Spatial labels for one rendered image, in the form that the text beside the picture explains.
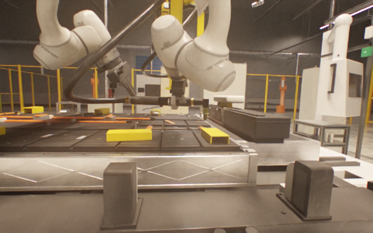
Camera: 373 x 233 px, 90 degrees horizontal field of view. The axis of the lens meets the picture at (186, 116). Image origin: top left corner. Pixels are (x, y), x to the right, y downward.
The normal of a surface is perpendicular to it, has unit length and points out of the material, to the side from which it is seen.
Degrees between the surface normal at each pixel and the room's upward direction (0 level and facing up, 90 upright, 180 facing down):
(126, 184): 90
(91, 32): 93
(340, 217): 0
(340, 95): 90
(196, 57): 100
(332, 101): 90
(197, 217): 0
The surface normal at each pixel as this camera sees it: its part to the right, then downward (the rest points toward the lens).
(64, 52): 0.68, 0.59
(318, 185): 0.10, 0.11
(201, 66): -0.52, 0.26
